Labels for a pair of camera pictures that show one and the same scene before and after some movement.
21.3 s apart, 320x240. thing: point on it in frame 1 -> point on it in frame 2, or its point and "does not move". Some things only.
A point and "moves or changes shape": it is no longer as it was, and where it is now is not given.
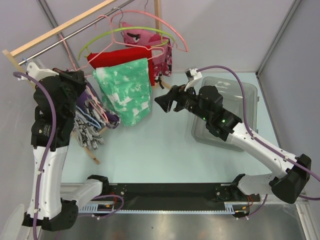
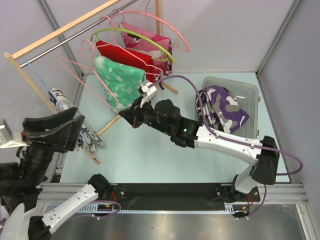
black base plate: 205,196 does not move
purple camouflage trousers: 90,113 moves or changes shape
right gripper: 176,93 -> 133,115
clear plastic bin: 231,92 does not move
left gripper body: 74,87 -> 37,162
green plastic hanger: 85,51 -> 135,33
